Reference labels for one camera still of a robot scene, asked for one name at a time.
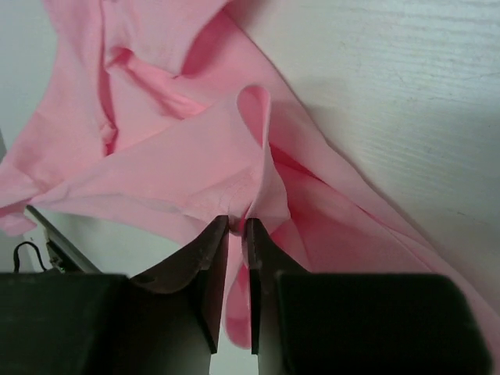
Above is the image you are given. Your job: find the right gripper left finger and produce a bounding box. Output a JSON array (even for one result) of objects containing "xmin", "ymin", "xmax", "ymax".
[{"xmin": 1, "ymin": 216, "xmax": 229, "ymax": 374}]

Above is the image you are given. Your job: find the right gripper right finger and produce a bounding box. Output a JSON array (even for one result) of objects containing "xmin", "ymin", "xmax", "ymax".
[{"xmin": 245, "ymin": 219, "xmax": 493, "ymax": 374}]

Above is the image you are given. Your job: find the pink t shirt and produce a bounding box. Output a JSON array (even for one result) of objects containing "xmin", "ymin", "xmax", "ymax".
[{"xmin": 1, "ymin": 1, "xmax": 499, "ymax": 356}]

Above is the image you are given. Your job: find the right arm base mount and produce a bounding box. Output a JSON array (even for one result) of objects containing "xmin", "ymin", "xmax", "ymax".
[{"xmin": 14, "ymin": 206, "xmax": 100, "ymax": 273}]

